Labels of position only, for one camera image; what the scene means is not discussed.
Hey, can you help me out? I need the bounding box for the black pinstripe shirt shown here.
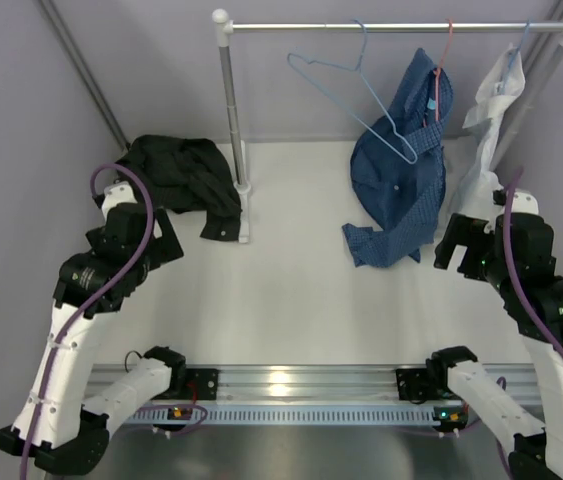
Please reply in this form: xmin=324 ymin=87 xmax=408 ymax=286
xmin=117 ymin=135 xmax=242 ymax=242

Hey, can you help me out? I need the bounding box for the light blue wire hanger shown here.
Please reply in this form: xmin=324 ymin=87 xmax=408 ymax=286
xmin=286 ymin=19 xmax=419 ymax=165

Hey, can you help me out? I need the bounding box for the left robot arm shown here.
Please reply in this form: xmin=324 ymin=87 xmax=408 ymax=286
xmin=0 ymin=202 xmax=187 ymax=479

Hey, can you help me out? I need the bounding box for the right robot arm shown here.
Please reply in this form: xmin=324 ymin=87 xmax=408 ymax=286
xmin=426 ymin=213 xmax=563 ymax=479

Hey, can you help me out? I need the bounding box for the white shirt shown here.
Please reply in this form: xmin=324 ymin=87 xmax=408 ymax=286
xmin=440 ymin=46 xmax=525 ymax=221

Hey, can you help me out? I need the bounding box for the blue checked shirt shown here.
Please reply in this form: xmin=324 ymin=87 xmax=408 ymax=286
xmin=342 ymin=48 xmax=454 ymax=268

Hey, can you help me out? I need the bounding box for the metal clothes rack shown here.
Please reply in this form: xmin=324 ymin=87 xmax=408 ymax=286
xmin=212 ymin=1 xmax=563 ymax=244

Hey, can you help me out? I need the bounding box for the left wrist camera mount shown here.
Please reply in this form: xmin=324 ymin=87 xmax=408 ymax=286
xmin=95 ymin=181 xmax=138 ymax=215

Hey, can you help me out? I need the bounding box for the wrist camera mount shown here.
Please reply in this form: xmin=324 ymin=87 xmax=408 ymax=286
xmin=95 ymin=181 xmax=138 ymax=215
xmin=492 ymin=188 xmax=539 ymax=215

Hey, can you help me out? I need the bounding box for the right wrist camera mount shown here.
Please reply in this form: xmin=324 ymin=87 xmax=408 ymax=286
xmin=492 ymin=188 xmax=539 ymax=215

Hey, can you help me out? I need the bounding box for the pink wire hanger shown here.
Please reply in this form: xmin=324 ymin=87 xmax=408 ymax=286
xmin=434 ymin=18 xmax=454 ymax=123

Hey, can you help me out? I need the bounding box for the aluminium mounting rail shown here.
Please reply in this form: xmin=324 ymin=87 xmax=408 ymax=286
xmin=83 ymin=363 xmax=547 ymax=431

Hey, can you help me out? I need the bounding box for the blue wire hanger right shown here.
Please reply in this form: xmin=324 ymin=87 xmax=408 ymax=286
xmin=501 ymin=19 xmax=532 ymax=80

